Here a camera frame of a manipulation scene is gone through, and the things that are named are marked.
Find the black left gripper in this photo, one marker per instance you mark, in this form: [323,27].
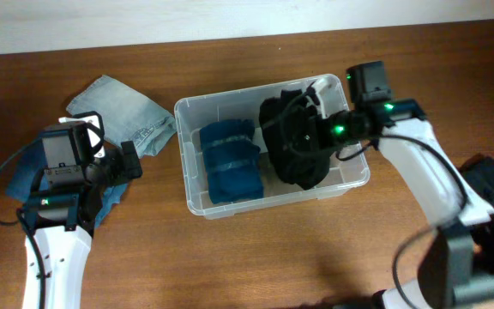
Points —
[124,170]

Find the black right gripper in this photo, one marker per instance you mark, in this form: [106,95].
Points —
[322,141]

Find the black garment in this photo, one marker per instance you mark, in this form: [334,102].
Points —
[288,130]

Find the blue jeans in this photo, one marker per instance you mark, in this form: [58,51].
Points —
[32,160]

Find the dark teal garment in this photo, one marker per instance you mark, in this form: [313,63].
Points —
[231,161]

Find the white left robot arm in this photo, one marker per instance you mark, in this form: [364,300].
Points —
[65,196]

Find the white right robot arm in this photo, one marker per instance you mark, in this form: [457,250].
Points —
[457,271]

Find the clear plastic storage bin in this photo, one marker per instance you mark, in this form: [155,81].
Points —
[194,113]

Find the light grey folded jeans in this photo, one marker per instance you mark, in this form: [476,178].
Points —
[127,115]

